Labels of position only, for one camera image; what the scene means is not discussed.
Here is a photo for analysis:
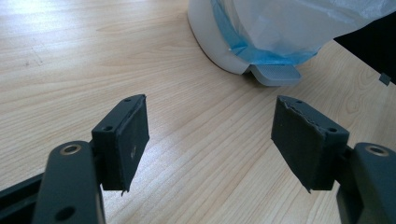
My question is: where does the black panel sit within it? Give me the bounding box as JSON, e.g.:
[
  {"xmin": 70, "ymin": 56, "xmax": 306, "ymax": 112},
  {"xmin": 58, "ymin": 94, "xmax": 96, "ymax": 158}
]
[{"xmin": 332, "ymin": 10, "xmax": 396, "ymax": 86}]

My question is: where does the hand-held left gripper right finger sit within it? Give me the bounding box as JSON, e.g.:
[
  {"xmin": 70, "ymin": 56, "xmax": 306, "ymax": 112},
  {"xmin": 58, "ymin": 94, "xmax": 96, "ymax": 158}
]
[{"xmin": 270, "ymin": 94, "xmax": 350, "ymax": 194}]

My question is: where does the white bin with plastic bag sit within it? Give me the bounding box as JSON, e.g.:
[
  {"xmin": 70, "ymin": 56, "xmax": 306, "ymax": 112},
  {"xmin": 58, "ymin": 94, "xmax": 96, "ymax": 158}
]
[{"xmin": 209, "ymin": 0, "xmax": 396, "ymax": 66}]

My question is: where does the white pedal trash bin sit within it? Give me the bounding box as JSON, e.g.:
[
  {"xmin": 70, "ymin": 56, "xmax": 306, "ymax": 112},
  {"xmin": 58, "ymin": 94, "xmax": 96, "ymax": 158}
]
[{"xmin": 187, "ymin": 0, "xmax": 322, "ymax": 88}]

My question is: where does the small grey tag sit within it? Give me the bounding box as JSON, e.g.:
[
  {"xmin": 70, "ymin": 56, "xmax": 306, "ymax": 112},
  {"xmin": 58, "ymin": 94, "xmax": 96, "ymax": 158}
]
[{"xmin": 378, "ymin": 72, "xmax": 392, "ymax": 87}]

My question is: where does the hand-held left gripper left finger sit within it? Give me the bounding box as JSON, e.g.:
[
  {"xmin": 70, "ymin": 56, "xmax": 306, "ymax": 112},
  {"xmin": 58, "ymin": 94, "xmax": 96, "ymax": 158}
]
[{"xmin": 91, "ymin": 93, "xmax": 150, "ymax": 196}]

